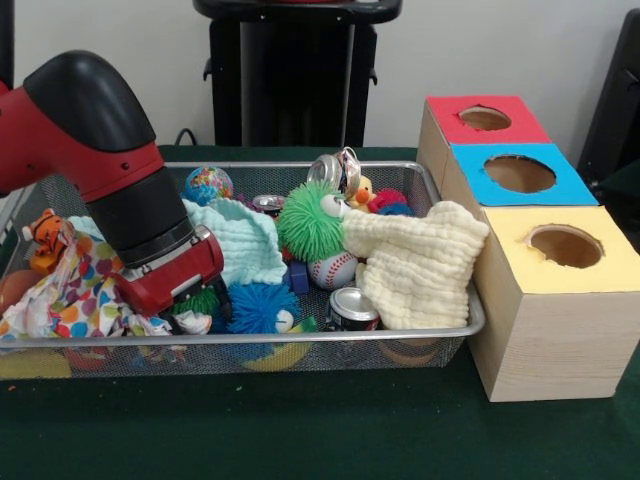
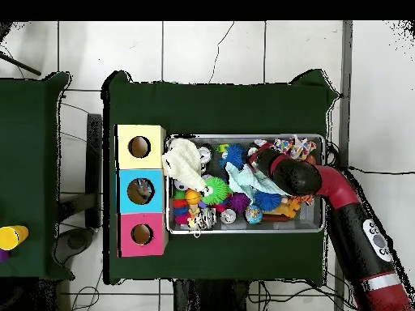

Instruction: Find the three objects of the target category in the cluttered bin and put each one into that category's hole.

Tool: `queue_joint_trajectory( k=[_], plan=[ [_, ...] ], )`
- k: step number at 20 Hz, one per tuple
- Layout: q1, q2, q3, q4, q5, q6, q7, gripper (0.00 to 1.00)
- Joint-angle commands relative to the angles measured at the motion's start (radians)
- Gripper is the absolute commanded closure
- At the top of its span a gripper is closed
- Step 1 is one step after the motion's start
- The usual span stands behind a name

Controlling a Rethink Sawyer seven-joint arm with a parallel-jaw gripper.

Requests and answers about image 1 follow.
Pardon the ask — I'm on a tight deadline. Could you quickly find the dark green side table cloth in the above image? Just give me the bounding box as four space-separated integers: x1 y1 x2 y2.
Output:
598 158 640 201

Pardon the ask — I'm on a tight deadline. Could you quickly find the black upright panel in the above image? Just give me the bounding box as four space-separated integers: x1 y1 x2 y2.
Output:
578 8 640 201

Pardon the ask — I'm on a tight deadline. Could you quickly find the polka dot colourful cloth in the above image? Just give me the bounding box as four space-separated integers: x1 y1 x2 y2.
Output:
0 232 173 341

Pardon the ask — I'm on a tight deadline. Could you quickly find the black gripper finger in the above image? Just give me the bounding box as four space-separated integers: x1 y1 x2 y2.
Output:
214 280 235 331
162 312 193 337

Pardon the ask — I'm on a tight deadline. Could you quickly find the shallow wire mesh bin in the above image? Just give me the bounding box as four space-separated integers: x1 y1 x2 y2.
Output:
0 160 486 379

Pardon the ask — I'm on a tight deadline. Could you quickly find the white baseball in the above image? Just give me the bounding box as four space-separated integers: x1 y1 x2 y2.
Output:
308 250 359 292

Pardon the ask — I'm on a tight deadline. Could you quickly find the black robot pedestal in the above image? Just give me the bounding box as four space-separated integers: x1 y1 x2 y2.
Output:
193 0 403 149

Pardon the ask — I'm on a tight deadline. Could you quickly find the small globe ball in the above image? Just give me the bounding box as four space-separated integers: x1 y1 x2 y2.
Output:
183 166 235 207

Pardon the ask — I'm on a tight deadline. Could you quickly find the crushed silver can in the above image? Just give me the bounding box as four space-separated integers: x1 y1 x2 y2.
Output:
307 148 363 197

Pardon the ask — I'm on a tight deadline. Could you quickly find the black labelled silver can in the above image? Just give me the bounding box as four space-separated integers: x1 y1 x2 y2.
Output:
328 286 382 332

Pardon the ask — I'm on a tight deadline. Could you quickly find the cream knitted cloth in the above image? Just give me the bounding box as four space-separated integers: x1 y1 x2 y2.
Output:
342 200 492 331

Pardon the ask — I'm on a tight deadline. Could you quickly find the green spiky rubber ball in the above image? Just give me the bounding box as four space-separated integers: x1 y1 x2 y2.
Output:
276 180 353 263

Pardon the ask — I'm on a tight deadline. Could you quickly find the dark green spiky ball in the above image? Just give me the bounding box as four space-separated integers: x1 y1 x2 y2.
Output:
175 285 223 321

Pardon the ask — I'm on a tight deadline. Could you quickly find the wooden box with three holes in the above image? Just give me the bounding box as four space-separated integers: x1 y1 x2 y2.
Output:
415 95 640 403

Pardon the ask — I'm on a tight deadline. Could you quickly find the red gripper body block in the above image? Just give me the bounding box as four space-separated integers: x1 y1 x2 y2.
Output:
118 224 227 319

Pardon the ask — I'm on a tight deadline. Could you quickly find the blue spiky rubber ball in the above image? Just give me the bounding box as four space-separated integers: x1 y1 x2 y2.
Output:
225 282 301 337

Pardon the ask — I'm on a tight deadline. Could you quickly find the mint green fuzzy cloth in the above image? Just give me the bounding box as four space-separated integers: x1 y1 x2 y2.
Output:
180 198 289 291

